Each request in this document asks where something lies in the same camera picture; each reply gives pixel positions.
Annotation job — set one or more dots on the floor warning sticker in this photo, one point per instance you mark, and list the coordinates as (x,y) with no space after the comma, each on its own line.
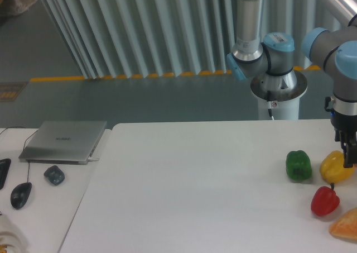
(10,90)

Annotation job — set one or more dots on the black keyboard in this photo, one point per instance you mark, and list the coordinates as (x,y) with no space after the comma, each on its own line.
(4,168)

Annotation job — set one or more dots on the yellow bell pepper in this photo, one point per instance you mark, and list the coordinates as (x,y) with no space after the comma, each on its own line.
(332,168)

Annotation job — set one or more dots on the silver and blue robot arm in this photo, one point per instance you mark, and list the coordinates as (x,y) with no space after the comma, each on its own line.
(269,61)

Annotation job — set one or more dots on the red bell pepper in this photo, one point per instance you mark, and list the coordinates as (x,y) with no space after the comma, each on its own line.
(325,200)

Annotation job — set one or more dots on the green bell pepper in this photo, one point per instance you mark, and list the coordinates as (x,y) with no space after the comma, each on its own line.
(298,165)

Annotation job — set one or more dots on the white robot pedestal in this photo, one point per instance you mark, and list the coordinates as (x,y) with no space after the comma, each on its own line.
(275,110)

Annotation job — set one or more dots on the orange bread piece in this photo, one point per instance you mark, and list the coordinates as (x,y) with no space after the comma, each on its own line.
(345,226)

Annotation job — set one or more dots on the white corrugated partition screen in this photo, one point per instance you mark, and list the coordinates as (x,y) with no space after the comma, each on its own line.
(160,37)

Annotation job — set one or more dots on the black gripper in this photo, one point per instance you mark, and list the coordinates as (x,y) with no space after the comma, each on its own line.
(343,119)

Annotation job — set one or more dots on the dark blue earbuds case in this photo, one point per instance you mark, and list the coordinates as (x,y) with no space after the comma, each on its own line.
(54,175)

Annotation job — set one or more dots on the silver closed laptop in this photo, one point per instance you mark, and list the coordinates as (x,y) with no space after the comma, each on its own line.
(64,142)

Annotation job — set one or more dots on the black computer mouse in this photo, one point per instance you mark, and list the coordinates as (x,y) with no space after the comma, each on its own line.
(20,195)

